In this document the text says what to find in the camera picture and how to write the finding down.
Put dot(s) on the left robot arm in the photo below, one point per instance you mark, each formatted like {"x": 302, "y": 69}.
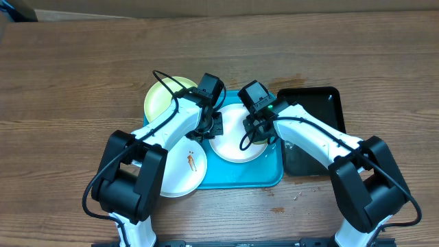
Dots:
{"x": 128, "y": 181}

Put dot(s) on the black water tray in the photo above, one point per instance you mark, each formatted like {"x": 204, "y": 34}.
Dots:
{"x": 323, "y": 103}

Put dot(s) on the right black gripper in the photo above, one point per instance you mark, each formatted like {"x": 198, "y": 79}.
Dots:
{"x": 258, "y": 135}

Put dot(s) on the teal plastic tray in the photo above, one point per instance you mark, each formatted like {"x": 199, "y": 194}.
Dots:
{"x": 265, "y": 170}

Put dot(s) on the green rimmed plate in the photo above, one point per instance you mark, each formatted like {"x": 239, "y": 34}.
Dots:
{"x": 158, "y": 98}

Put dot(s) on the green yellow sponge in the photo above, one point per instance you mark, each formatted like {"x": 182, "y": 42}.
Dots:
{"x": 261, "y": 142}

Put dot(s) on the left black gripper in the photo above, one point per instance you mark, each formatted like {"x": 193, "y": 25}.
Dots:
{"x": 218, "y": 130}

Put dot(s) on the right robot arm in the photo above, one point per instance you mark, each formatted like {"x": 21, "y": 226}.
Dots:
{"x": 368, "y": 185}

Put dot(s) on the white plate with sauce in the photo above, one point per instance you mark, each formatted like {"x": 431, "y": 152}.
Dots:
{"x": 185, "y": 169}

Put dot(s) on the dark object top-left corner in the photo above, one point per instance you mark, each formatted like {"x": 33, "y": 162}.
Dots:
{"x": 18, "y": 11}

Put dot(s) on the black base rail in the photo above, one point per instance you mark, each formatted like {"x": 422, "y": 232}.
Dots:
{"x": 304, "y": 242}

